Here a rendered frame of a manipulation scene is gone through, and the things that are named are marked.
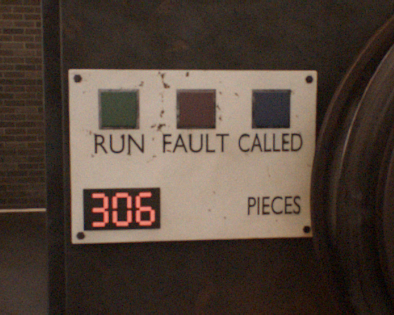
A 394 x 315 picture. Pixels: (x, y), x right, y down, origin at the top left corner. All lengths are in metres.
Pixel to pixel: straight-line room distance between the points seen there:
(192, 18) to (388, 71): 0.22
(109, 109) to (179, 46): 0.10
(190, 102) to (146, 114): 0.05
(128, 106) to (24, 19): 6.11
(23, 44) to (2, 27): 0.27
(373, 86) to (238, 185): 0.19
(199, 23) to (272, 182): 0.19
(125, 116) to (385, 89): 0.25
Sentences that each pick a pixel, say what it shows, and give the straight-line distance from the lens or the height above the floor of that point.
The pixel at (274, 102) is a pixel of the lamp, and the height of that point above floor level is 1.21.
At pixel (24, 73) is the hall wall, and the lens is 6.67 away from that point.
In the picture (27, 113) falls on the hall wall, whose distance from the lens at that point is 6.67.
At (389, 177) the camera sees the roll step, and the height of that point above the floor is 1.15.
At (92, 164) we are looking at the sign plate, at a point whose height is 1.14.
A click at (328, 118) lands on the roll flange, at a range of 0.59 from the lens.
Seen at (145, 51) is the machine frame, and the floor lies 1.26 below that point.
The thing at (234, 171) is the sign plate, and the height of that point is 1.13.
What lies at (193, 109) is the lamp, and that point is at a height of 1.20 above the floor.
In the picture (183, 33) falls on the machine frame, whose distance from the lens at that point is 0.65.
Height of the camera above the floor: 1.21
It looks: 5 degrees down
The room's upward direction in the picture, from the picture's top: straight up
